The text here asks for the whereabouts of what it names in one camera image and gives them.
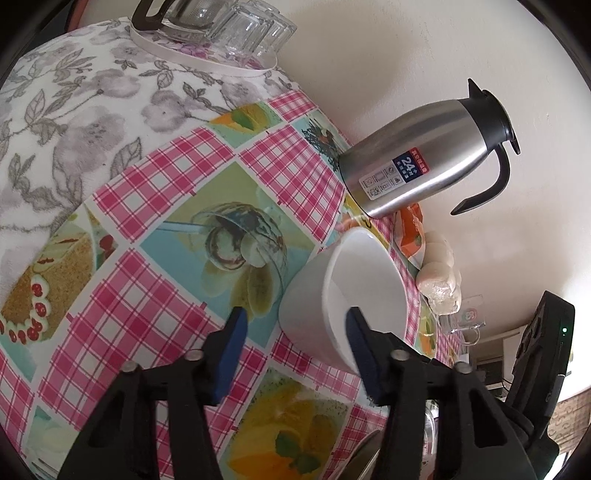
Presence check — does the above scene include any bag of white steamed buns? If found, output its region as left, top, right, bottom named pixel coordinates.
left=416, top=231, right=463, bottom=316

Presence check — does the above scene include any clear glass mug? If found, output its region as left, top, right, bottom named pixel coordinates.
left=450, top=307, right=486, bottom=348

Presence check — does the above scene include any clear drinking glass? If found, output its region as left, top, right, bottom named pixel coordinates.
left=256, top=11, right=297, bottom=57
left=217, top=7, right=260, bottom=60

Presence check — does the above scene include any stainless steel thermos jug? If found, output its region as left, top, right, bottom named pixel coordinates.
left=338, top=78, right=522, bottom=220

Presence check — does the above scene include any white round tray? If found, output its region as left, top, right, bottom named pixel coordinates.
left=128, top=21, right=279, bottom=78

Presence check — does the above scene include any orange snack packet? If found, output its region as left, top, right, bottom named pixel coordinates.
left=396, top=205, right=428, bottom=269

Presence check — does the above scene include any pink checked tablecloth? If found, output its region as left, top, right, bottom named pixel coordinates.
left=0, top=90, right=462, bottom=480

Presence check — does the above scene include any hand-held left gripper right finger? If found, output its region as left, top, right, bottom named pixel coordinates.
left=345, top=305, right=532, bottom=480

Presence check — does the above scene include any grey floral tablecloth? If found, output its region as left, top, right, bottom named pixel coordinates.
left=0, top=17, right=296, bottom=305

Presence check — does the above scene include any white cup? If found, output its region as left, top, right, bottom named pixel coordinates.
left=278, top=227, right=409, bottom=374

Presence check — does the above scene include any glass teapot with black handle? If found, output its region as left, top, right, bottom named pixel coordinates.
left=130, top=0, right=232, bottom=44

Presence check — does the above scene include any stainless steel plate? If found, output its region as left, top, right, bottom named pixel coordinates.
left=339, top=401, right=440, bottom=480

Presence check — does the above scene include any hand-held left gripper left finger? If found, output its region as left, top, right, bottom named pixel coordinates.
left=58, top=307, right=249, bottom=480

